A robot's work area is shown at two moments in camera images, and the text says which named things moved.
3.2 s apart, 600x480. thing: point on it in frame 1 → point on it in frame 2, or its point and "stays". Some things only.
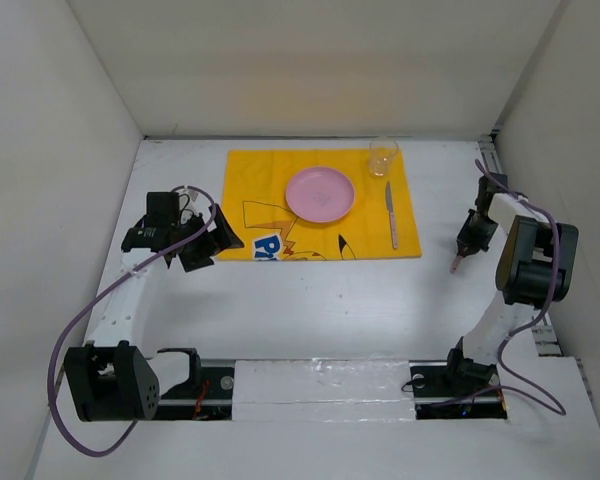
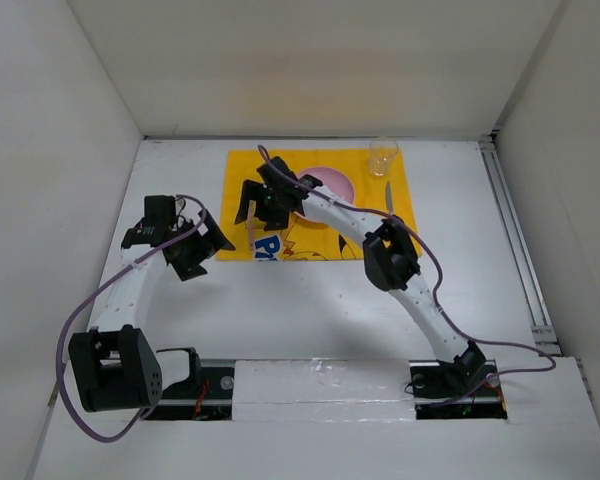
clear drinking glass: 381,152 stays
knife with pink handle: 389,205 stays
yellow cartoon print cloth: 380,224 stays
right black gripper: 466,239 → 251,190
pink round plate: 320,194 stays
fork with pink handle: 455,263 → 250,218
